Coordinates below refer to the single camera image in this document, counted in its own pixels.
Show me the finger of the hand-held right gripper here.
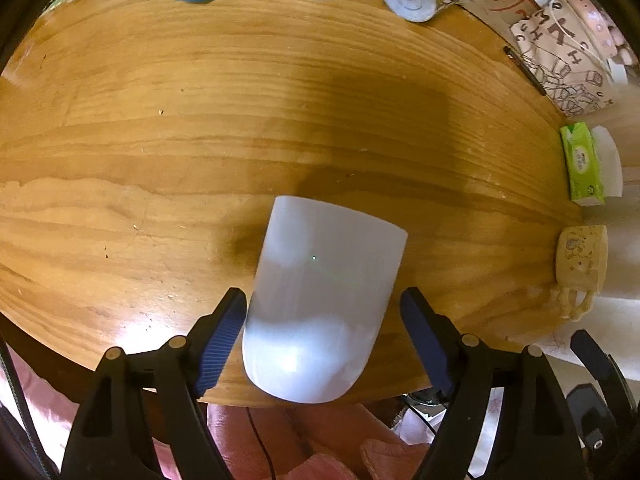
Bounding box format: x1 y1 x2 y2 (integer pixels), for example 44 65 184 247
570 329 638 418
566 383 621 463

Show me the pink patterned pouch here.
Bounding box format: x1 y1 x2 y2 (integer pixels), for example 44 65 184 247
564 0 630 67

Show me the printed cloth pouch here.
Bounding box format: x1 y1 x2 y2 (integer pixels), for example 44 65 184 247
510 0 632 119

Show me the green tissue pack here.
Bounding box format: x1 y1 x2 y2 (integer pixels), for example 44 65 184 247
559 122 606 207

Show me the white cup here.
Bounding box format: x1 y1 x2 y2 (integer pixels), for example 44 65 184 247
241 195 409 405

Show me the pink clothing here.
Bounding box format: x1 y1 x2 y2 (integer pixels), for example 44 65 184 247
0 347 432 480

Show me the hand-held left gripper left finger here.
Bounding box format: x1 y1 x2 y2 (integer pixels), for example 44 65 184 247
60 287 248 480

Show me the thin black cable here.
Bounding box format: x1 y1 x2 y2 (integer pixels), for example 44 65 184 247
244 406 277 480

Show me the black pen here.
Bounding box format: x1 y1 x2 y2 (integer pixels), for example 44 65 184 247
503 45 548 96

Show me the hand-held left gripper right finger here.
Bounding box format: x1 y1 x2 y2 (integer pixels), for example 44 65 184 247
399 287 589 480

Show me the beige ceramic mug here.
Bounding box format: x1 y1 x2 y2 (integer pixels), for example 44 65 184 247
555 224 610 322

